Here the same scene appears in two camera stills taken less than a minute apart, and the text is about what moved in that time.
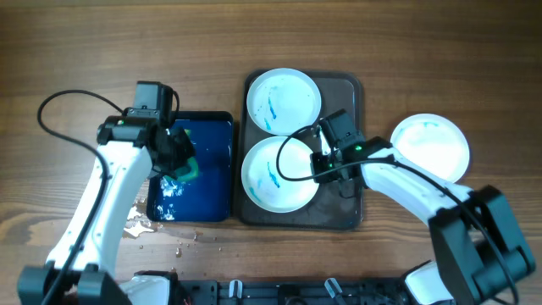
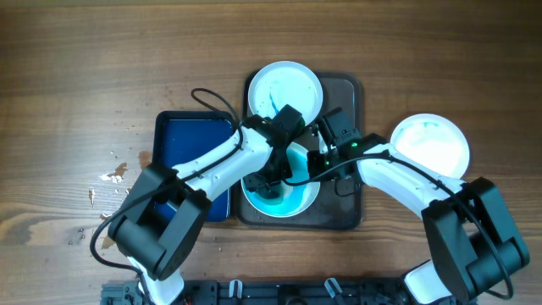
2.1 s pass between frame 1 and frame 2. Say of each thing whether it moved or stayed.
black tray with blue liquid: stayed
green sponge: moved
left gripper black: moved
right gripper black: stayed
